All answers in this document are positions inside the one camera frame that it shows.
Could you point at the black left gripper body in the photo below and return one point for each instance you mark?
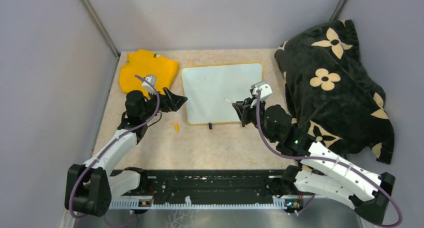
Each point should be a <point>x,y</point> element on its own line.
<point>164,103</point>

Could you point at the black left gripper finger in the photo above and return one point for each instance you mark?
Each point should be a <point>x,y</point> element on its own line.
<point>175,105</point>
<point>170,95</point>

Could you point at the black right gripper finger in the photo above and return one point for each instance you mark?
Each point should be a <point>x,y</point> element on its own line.
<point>245,104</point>
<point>243,116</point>

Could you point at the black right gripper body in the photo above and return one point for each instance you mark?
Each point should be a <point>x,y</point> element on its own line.
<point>251,114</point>

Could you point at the yellow framed whiteboard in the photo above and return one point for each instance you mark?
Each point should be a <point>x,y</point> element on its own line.
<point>206,87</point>

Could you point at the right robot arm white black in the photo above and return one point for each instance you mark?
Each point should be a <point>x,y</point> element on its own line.
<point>365,192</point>

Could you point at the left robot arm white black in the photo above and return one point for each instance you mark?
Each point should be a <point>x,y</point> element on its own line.
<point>93,185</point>

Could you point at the yellow folded cloth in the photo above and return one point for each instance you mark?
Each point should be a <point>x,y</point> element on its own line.
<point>144,63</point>

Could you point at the black floral blanket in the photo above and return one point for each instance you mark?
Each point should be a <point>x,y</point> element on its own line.
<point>329,93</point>

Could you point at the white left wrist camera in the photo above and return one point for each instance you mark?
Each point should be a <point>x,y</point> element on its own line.
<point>149,84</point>

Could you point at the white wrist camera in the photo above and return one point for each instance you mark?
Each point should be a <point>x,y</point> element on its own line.
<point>149,84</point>
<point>261,91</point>

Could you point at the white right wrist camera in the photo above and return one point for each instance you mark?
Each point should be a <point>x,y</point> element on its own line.
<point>261,91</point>

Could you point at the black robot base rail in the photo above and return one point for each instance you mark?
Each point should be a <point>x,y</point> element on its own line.
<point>211,189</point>

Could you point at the left corner metal post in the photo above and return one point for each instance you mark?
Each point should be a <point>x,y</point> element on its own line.
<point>94,17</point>

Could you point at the corner metal post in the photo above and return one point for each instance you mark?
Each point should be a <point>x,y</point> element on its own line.
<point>94,17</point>
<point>338,10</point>

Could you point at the right corner metal post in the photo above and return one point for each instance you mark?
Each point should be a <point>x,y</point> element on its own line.
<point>338,10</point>

